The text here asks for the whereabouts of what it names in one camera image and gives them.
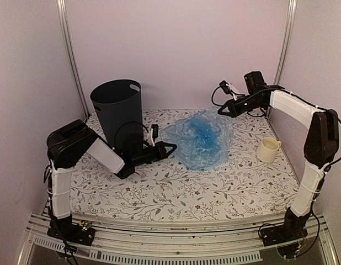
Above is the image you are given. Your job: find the blue plastic trash bag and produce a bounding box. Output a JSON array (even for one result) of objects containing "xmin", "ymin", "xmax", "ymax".
[{"xmin": 161, "ymin": 107, "xmax": 233, "ymax": 172}]

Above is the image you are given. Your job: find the camera black cable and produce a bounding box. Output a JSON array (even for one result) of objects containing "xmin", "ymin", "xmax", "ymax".
[
  {"xmin": 211, "ymin": 85, "xmax": 225, "ymax": 106},
  {"xmin": 114, "ymin": 121, "xmax": 149, "ymax": 151}
]

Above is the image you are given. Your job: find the dark grey trash bin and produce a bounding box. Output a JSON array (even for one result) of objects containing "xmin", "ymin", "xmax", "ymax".
[{"xmin": 90, "ymin": 79, "xmax": 143, "ymax": 147}]

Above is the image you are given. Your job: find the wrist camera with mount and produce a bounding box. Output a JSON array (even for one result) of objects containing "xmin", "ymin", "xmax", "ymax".
[
  {"xmin": 219, "ymin": 80, "xmax": 241, "ymax": 100},
  {"xmin": 147, "ymin": 124, "xmax": 159, "ymax": 146}
]

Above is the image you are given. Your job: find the cream ceramic mug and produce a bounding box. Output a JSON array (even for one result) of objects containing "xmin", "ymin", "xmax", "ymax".
[{"xmin": 255, "ymin": 137, "xmax": 281, "ymax": 163}]

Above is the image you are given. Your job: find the aluminium front rail frame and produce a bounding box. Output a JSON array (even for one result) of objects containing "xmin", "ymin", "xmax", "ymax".
[{"xmin": 14, "ymin": 210, "xmax": 341, "ymax": 264}]

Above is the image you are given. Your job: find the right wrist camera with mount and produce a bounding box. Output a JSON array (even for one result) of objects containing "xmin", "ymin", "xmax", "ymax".
[{"xmin": 219, "ymin": 80, "xmax": 241, "ymax": 100}]

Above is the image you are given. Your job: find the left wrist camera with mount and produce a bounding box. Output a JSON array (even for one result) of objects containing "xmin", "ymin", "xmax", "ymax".
[{"xmin": 147, "ymin": 124, "xmax": 159, "ymax": 146}]

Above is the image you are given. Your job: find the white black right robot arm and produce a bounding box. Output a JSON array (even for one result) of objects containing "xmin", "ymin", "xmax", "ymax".
[{"xmin": 218, "ymin": 71, "xmax": 340, "ymax": 246}]

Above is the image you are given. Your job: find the aluminium corner post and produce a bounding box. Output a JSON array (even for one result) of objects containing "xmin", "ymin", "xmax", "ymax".
[
  {"xmin": 274, "ymin": 0, "xmax": 297, "ymax": 85},
  {"xmin": 56, "ymin": 0, "xmax": 90, "ymax": 119}
]

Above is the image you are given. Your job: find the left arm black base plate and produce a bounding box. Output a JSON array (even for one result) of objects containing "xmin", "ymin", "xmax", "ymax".
[{"xmin": 47, "ymin": 220, "xmax": 96, "ymax": 246}]

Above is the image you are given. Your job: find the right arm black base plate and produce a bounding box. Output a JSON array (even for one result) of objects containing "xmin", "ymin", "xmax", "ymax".
[{"xmin": 258, "ymin": 223, "xmax": 308, "ymax": 246}]

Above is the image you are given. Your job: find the right camera black cable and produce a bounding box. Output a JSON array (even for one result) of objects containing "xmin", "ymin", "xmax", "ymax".
[{"xmin": 211, "ymin": 85, "xmax": 225, "ymax": 106}]

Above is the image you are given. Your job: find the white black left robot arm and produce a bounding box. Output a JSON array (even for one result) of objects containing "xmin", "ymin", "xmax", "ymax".
[{"xmin": 44, "ymin": 119, "xmax": 177, "ymax": 240}]

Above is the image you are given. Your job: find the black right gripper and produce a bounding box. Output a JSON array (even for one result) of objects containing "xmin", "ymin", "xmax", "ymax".
[{"xmin": 219, "ymin": 93, "xmax": 265, "ymax": 118}]

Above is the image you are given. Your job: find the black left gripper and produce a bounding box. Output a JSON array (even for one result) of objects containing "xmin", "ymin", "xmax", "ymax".
[{"xmin": 133, "ymin": 141, "xmax": 178, "ymax": 167}]

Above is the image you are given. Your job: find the left camera black cable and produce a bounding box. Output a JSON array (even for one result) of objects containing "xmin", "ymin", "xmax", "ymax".
[{"xmin": 114, "ymin": 121, "xmax": 149, "ymax": 151}]

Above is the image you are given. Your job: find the right aluminium corner post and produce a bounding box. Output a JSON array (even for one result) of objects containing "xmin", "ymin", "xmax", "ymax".
[{"xmin": 274, "ymin": 0, "xmax": 297, "ymax": 85}]

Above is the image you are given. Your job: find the left aluminium corner post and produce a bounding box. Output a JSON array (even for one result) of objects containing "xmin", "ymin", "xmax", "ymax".
[{"xmin": 56, "ymin": 0, "xmax": 90, "ymax": 119}]

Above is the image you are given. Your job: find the floral patterned table mat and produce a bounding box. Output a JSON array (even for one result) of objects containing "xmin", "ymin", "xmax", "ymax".
[{"xmin": 70, "ymin": 115, "xmax": 299, "ymax": 221}]

